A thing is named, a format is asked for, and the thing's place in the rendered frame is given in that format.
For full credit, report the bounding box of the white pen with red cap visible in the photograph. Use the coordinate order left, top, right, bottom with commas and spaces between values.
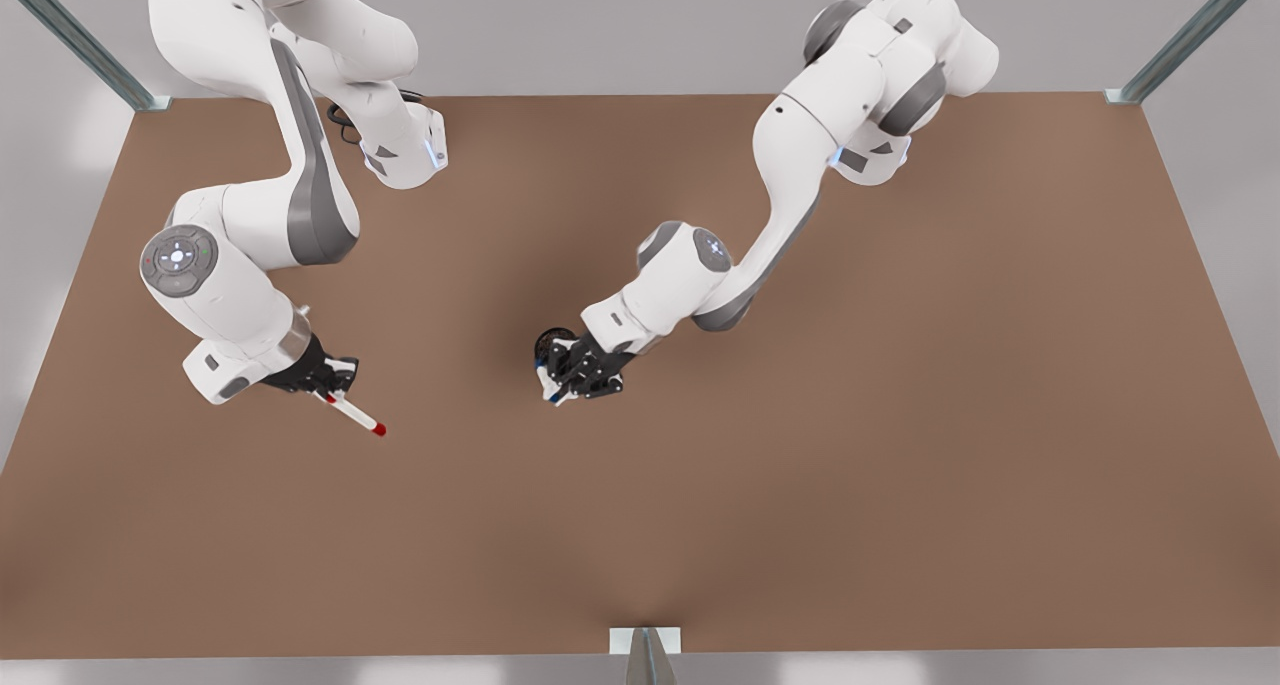
314, 389, 388, 438

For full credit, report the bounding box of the black cable loop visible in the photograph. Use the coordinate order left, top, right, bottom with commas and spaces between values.
327, 89, 427, 148

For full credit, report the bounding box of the silver frame post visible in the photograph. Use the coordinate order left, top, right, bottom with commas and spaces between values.
609, 625, 683, 685
1104, 0, 1280, 105
0, 0, 172, 114

